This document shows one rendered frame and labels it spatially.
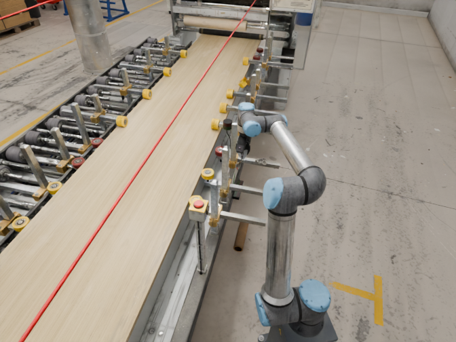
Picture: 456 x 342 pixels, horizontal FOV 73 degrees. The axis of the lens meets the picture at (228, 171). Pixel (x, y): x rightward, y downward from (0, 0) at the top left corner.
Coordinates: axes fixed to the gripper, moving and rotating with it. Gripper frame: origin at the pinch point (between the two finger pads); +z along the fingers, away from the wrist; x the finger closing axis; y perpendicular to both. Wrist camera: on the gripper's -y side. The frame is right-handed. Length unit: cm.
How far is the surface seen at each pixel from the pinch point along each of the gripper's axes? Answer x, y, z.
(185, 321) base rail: 8, -92, 28
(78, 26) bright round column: 303, 275, 30
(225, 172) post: 7.2, -14.3, 1.1
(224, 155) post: 7.9, -14.2, -11.8
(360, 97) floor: -129, 312, 102
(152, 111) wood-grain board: 84, 51, 10
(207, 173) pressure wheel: 19.7, -9.5, 8.8
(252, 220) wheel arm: -13.9, -34.6, 15.1
